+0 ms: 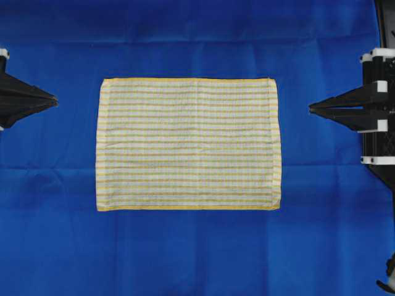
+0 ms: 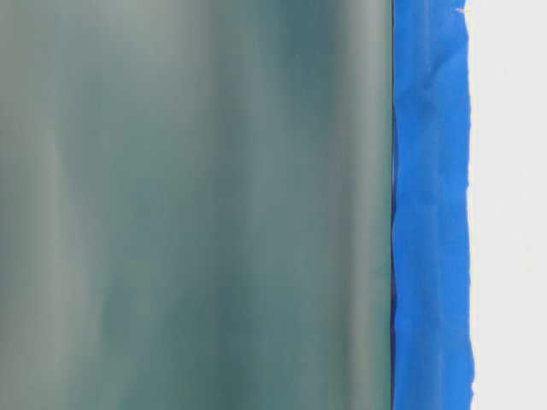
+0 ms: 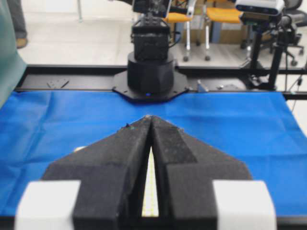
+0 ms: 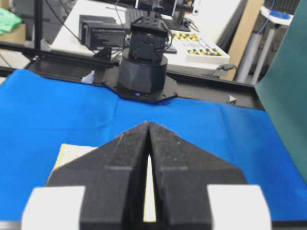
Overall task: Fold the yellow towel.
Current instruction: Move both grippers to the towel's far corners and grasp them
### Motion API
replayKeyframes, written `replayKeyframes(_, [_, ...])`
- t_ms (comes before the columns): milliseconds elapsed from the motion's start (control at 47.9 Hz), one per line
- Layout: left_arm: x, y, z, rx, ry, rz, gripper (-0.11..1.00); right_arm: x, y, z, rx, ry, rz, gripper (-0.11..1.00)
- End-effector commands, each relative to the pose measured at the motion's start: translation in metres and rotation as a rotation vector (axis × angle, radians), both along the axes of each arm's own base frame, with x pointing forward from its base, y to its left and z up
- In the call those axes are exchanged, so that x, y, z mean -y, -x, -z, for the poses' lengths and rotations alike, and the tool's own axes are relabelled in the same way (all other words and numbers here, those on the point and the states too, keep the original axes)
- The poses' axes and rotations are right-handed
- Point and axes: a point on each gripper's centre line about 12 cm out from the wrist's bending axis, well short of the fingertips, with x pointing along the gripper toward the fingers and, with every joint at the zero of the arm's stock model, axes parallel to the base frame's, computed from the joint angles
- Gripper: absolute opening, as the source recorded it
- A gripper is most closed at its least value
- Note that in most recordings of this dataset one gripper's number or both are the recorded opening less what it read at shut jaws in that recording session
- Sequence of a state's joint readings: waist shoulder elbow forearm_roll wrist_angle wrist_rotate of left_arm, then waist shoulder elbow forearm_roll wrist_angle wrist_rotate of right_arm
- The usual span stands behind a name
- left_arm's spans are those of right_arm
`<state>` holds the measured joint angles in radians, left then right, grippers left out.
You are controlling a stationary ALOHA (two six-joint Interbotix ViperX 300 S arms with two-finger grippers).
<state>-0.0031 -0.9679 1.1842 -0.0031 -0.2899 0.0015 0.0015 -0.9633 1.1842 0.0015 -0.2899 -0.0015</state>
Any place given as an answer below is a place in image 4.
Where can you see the blue table cloth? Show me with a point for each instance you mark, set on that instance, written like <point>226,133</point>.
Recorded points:
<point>38,115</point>

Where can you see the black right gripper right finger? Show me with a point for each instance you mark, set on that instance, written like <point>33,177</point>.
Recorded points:
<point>196,190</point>

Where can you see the black mounting base plate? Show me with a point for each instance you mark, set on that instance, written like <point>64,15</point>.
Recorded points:
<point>110,80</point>

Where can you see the black electronics box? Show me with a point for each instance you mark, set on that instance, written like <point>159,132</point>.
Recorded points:
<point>97,32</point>

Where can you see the yellow checked towel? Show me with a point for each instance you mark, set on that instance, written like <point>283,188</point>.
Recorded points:
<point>68,153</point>

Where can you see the green plastic bag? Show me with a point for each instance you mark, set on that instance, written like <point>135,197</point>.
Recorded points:
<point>8,21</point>

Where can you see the dark green board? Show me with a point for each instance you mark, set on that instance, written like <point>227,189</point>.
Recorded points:
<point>283,90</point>

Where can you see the white screwdriver set tray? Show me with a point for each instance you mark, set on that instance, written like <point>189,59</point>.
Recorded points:
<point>194,48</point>

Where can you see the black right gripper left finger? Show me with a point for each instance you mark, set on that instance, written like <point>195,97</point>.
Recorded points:
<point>101,190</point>

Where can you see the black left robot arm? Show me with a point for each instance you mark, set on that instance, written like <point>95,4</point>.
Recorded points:
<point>143,65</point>

